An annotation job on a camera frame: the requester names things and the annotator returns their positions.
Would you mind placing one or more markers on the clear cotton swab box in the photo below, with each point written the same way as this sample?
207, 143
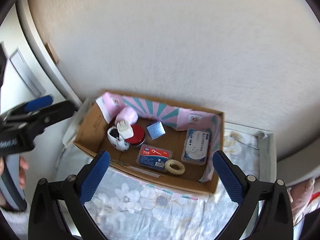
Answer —
196, 147

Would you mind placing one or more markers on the brown cardboard box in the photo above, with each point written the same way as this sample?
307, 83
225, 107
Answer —
176, 117

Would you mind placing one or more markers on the cream hair scrunchie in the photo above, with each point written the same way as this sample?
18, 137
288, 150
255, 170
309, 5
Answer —
175, 167

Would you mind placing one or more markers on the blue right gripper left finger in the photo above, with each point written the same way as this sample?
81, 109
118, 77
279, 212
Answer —
91, 175

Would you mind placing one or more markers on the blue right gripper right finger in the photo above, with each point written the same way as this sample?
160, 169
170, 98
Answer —
231, 176

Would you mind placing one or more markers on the floral bed sheet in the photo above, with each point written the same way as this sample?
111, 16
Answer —
125, 208

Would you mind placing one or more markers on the white door with handle recess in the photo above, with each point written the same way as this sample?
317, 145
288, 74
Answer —
31, 71

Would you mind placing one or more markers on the small white box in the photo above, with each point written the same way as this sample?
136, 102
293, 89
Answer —
125, 130

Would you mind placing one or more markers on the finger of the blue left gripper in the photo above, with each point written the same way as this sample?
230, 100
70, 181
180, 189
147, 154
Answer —
38, 103

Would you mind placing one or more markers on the pink plush toy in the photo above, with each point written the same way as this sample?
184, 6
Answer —
300, 196

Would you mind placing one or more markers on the clear floss pick box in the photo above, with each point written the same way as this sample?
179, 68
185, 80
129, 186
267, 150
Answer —
153, 157

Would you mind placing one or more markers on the red lid jar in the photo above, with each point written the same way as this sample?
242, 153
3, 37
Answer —
138, 136

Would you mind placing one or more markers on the person's left hand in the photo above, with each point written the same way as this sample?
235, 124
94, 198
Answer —
13, 181

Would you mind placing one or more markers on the small blue box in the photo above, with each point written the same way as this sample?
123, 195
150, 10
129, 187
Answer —
156, 130

